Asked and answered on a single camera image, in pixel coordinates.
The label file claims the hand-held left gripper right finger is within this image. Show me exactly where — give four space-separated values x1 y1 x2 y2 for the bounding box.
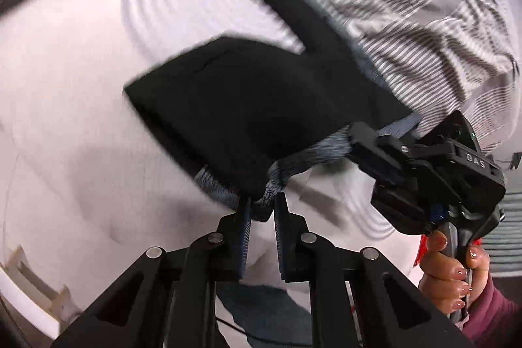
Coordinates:
274 192 490 348

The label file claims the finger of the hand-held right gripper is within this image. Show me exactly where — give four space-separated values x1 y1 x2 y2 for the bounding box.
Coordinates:
348 122 414 188
369 185 435 235

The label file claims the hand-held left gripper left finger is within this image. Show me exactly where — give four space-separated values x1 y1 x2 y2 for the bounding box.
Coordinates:
51 197 253 348

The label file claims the black pants patterned grey waistband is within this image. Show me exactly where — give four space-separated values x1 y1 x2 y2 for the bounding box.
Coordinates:
123 0 422 220

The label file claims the person's right forearm maroon sleeve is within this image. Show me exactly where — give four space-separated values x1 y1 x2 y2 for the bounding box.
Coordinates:
463 280 522 344

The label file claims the person's right hand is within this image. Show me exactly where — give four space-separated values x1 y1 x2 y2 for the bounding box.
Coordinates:
418 230 491 322

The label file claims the red patterned cloth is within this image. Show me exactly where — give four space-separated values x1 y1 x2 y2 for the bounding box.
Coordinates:
411 234 430 268

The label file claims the grey ribbed panel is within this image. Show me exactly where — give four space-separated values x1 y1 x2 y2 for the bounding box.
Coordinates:
483 195 522 277

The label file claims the person's blue jeans leg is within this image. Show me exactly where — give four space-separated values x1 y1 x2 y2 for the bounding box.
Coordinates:
215 282 315 348

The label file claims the grey striped crumpled duvet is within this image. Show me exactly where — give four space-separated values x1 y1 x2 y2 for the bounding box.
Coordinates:
200 0 522 153

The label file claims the thin black cable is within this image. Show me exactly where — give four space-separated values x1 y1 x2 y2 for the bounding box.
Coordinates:
215 316 255 337

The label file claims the white furniture frame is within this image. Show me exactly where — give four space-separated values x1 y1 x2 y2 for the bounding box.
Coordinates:
0 244 84 334

